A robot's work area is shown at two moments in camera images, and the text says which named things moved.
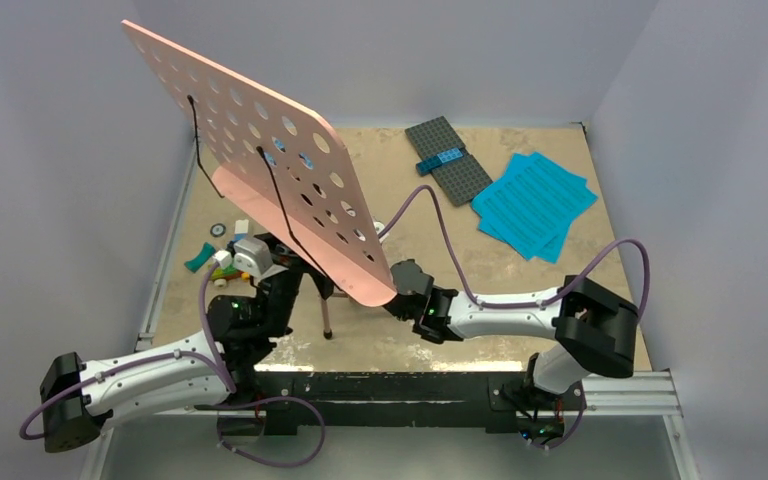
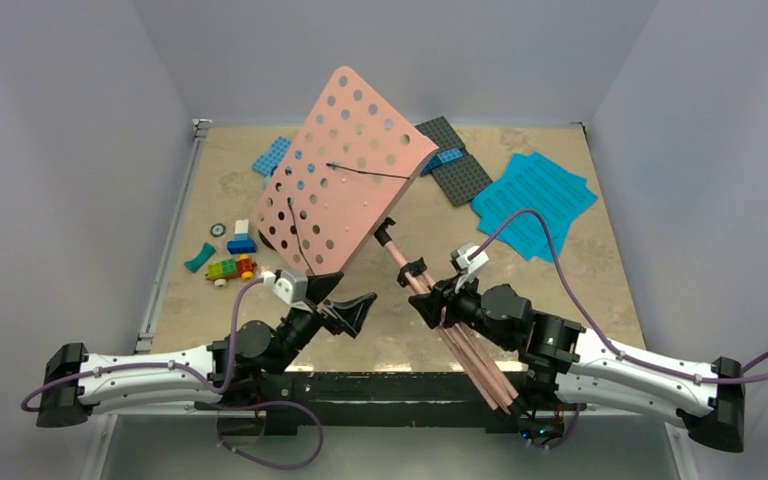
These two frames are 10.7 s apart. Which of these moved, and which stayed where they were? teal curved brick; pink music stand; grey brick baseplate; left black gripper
Moved: pink music stand; left black gripper
Stayed: teal curved brick; grey brick baseplate
